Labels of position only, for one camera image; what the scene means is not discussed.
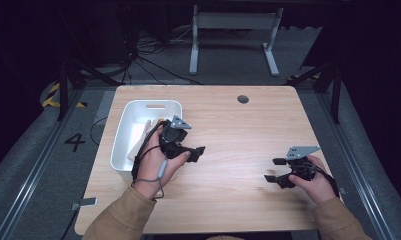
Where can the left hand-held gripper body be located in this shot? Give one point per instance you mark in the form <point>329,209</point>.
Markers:
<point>171,136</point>

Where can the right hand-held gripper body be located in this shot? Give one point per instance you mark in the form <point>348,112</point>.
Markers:
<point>301,168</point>

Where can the white plastic storage bin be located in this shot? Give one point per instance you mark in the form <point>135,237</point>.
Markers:
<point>134,113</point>

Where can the person's right hand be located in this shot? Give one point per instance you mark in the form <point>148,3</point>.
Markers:
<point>318,188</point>

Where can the person's left hand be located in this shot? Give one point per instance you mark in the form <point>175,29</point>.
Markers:
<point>153,170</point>

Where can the black metal stand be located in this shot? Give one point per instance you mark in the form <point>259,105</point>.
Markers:
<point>63,90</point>
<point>336,93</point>

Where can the yellow black hazard tape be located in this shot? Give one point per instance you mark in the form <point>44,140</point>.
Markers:
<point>51,96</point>

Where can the grey metal floor rail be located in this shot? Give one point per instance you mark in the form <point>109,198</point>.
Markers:
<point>38,166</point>
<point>354,173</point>

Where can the small grey metal bracket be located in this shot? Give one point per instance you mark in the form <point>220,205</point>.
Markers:
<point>86,202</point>

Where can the white metal desk frame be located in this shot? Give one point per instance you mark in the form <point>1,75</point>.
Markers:
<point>234,20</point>

